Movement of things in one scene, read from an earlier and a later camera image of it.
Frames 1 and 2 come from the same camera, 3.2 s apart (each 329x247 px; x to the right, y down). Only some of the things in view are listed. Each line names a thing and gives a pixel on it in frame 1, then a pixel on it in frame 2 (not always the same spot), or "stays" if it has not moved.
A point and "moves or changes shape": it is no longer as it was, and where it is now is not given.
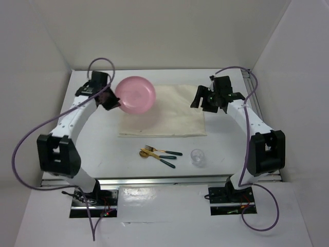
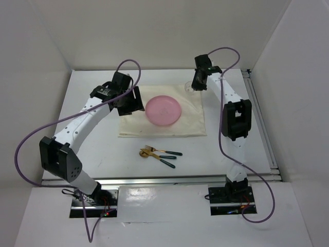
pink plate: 136,94 moves or changes shape
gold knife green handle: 156,156 stays
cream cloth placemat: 170,115 stays
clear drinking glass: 198,158 -> 188,87
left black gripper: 113,103 -> 136,104
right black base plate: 226,201 stays
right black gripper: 202,91 -> 195,86
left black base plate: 99,203 stays
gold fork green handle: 169,152 stays
